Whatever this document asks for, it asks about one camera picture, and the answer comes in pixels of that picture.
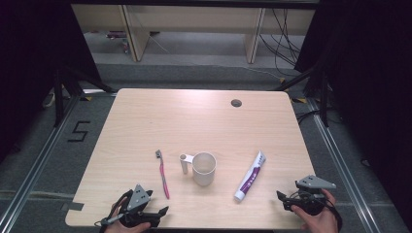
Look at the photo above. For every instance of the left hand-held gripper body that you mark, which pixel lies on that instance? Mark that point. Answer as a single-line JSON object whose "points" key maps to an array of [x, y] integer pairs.
{"points": [[137, 197]]}

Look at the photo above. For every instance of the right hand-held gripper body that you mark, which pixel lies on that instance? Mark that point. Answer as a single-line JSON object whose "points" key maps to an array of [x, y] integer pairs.
{"points": [[312, 185]]}

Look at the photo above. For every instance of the pink and grey toothbrush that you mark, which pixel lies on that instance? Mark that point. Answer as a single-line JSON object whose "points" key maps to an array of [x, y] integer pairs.
{"points": [[163, 176]]}

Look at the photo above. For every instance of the white and purple toothpaste tube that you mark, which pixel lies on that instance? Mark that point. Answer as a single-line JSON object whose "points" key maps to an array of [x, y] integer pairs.
{"points": [[249, 179]]}

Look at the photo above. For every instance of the person's left hand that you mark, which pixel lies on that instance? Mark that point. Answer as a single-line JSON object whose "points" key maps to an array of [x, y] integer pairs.
{"points": [[117, 210]]}

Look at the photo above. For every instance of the person's right hand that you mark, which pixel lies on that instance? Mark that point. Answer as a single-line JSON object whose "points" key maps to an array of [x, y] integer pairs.
{"points": [[319, 221]]}

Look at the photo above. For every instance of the black metal stand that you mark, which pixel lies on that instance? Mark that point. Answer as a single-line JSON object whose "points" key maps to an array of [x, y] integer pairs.
{"points": [[59, 97], [324, 97]]}

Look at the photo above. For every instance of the black curtain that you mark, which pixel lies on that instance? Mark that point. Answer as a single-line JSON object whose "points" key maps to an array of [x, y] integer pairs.
{"points": [[372, 81], [29, 64]]}

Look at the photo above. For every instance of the white object by stand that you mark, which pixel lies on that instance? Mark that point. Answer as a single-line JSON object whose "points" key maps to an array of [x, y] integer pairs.
{"points": [[48, 100]]}

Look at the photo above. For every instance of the small colourful floor item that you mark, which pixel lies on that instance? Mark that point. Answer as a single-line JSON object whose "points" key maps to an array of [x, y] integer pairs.
{"points": [[125, 46]]}

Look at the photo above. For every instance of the aluminium floor rail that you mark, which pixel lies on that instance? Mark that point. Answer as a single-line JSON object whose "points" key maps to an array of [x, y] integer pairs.
{"points": [[39, 161], [343, 168]]}

